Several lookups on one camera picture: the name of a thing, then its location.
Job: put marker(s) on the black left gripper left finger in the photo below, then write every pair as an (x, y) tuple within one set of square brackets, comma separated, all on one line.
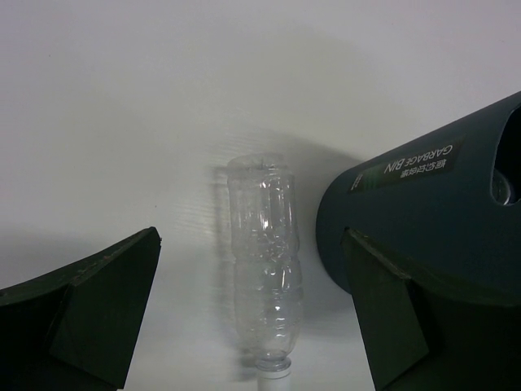
[(76, 327)]

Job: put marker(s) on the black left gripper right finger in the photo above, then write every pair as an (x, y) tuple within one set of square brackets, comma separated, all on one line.
[(426, 330)]

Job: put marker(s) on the clear unlabelled plastic bottle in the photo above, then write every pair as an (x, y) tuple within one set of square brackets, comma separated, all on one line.
[(268, 283)]

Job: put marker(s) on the dark grey garbage bin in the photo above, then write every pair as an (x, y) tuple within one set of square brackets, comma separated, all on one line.
[(448, 202)]

